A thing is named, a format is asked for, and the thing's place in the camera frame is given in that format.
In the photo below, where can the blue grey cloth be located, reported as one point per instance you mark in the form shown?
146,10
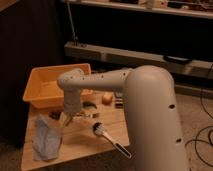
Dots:
46,141

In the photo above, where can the orange plastic tray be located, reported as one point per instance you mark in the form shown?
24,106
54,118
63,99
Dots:
42,90

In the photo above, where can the green chili pepper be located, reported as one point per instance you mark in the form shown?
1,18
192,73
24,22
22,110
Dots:
89,104

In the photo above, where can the grey metal shelf rail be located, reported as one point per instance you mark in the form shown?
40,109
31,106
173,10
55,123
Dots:
133,58

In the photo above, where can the metal spoon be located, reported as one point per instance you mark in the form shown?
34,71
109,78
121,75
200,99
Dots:
95,115

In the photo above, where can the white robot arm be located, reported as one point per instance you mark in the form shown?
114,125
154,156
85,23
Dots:
150,110

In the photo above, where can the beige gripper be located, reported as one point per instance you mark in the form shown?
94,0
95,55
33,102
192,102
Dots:
65,120

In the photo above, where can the black remote on shelf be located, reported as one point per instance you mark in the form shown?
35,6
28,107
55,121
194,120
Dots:
177,61

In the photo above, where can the striped sponge stack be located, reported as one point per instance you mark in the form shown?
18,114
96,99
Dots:
118,99

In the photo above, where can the dark grape bunch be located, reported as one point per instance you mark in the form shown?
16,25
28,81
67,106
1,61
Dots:
55,115

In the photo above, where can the wooden table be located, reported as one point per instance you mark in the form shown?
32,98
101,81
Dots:
78,140

